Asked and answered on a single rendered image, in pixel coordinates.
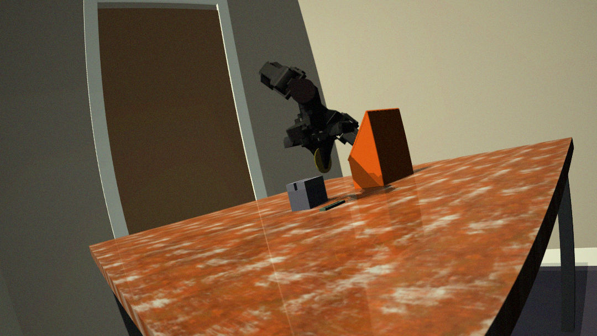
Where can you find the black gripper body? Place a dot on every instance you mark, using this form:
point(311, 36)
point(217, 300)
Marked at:
point(328, 131)

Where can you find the green narrow rectangular frame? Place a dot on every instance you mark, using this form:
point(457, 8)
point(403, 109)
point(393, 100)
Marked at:
point(325, 208)

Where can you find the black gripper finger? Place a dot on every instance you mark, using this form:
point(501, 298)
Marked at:
point(325, 146)
point(312, 147)

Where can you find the dark gold coin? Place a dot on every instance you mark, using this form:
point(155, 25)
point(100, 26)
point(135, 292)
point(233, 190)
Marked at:
point(319, 164)

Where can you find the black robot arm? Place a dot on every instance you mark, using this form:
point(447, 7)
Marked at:
point(292, 82)

